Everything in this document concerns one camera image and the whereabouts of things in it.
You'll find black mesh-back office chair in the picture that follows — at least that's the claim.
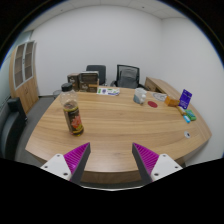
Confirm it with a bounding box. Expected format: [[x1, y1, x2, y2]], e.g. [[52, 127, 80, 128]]
[[109, 64, 146, 90]]

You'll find white leaflet with green print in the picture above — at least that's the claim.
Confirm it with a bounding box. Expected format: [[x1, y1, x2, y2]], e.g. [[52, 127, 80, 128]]
[[96, 86, 121, 97]]

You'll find grey waste bin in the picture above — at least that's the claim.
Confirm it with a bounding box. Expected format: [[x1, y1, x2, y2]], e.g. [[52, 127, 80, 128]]
[[52, 89, 64, 99]]

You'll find flat round red coaster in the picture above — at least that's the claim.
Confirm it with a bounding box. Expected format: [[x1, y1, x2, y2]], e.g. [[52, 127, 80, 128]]
[[147, 100, 159, 109]]

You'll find grey backpack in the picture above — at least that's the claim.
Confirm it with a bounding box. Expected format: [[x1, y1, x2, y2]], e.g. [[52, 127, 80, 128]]
[[117, 68, 139, 89]]

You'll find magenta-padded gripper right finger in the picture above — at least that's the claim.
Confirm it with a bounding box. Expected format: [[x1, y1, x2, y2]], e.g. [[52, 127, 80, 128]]
[[132, 142, 184, 185]]

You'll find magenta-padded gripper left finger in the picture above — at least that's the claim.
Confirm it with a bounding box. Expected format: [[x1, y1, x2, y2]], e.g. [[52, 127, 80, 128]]
[[41, 142, 92, 185]]

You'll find large dark brown box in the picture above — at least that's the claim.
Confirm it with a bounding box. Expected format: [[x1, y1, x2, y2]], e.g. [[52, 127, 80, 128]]
[[78, 70, 100, 94]]

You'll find wooden side desk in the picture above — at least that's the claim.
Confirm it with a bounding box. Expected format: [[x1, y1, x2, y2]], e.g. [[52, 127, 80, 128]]
[[144, 76, 174, 98]]

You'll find clear bottle with dark label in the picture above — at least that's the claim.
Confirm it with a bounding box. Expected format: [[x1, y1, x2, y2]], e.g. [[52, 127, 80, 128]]
[[60, 82, 85, 137]]

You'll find black sofa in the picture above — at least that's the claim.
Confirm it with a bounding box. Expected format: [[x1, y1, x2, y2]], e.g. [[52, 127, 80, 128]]
[[0, 97, 28, 161]]

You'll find purple pouch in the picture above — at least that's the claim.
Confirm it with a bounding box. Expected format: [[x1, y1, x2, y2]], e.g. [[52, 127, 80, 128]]
[[178, 88, 193, 110]]

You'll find wooden cabinet with glass doors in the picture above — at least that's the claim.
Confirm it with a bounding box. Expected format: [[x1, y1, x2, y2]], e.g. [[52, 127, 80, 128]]
[[8, 40, 40, 116]]

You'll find green box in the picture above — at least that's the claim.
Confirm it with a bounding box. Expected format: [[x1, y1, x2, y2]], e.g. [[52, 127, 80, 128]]
[[184, 109, 198, 122]]

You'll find white mug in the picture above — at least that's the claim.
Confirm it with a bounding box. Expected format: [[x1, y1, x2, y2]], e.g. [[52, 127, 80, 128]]
[[133, 87, 148, 105]]

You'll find small dark brown box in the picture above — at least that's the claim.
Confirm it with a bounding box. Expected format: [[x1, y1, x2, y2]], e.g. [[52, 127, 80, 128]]
[[67, 73, 81, 92]]

